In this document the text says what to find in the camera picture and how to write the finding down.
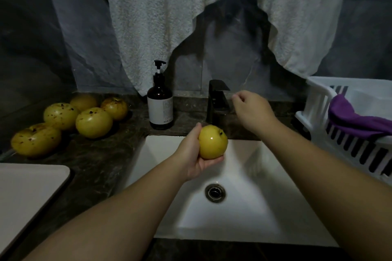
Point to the person's left hand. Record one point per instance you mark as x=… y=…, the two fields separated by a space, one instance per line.
x=190 y=157

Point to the person's right hand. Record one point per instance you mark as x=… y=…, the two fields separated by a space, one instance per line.
x=254 y=111

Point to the spotted yellow apple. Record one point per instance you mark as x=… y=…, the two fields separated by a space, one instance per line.
x=213 y=141

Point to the black faucet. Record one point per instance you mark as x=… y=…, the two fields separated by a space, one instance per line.
x=215 y=95

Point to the dark soap pump bottle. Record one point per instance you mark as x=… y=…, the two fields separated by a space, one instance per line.
x=160 y=103

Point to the group of yellow apples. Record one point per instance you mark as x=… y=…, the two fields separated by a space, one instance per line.
x=94 y=123

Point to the purple cloth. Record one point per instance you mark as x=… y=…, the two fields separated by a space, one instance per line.
x=358 y=120

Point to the beige plastic tray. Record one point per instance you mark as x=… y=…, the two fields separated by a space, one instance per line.
x=24 y=202

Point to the person's left forearm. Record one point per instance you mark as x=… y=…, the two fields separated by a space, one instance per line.
x=104 y=221

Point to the person's right forearm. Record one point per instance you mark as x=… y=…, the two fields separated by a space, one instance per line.
x=331 y=190

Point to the metal sink drain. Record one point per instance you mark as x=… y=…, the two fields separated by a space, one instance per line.
x=215 y=192

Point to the white plastic basket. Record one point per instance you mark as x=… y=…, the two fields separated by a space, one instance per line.
x=318 y=108

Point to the white sink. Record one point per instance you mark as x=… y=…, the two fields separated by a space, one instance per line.
x=263 y=215

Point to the white hanging towel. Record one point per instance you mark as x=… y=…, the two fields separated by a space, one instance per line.
x=153 y=19

